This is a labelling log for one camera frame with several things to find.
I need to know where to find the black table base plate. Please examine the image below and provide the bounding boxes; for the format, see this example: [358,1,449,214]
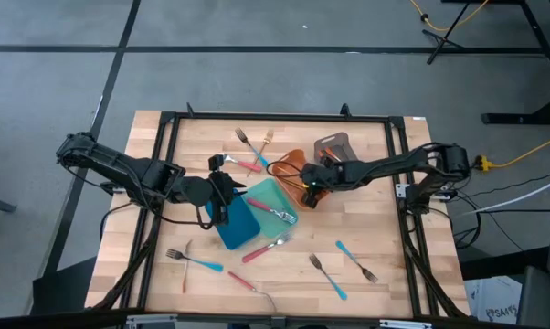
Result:
[460,246,550,281]
[30,255,98,316]

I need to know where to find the black tripod stand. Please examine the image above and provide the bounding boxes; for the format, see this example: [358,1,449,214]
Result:
[420,0,472,66]

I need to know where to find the white cable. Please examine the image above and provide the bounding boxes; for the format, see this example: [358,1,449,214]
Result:
[466,173,550,215]

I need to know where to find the yellow floor cable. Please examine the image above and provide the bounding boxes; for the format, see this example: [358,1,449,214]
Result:
[409,0,491,33]

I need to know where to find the grey plastic bin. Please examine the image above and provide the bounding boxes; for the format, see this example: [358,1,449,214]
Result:
[313,132,361,173]

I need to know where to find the black cable bundle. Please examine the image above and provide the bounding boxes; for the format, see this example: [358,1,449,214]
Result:
[439,153,550,252]

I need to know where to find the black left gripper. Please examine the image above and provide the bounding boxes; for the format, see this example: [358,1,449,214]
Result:
[209,154,248,228]

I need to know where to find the orange plastic bin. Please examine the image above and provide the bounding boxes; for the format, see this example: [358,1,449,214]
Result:
[270,148,331,210]

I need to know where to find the teal plastic bin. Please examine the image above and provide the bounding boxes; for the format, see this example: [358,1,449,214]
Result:
[242,176,300,239]

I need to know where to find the blue plastic bin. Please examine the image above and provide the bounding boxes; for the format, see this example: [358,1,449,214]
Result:
[205,189,263,251]

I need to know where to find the black aluminium table frame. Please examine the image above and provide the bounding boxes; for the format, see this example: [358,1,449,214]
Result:
[85,102,475,321]

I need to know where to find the dark grey case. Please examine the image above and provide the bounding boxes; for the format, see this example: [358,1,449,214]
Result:
[515,266,550,329]

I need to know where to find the black crossbar silver brackets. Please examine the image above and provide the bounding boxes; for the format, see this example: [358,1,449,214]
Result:
[0,308,486,329]

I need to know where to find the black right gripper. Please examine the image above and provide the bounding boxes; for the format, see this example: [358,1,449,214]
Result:
[301,163,344,210]

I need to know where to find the black desk leg frame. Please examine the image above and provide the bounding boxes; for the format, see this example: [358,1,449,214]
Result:
[441,0,550,125]

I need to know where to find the white cardboard box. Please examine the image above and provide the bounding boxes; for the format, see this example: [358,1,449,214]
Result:
[464,275,524,326]

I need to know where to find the yellow cable with plug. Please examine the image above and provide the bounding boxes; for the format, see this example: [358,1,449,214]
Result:
[473,131,550,174]

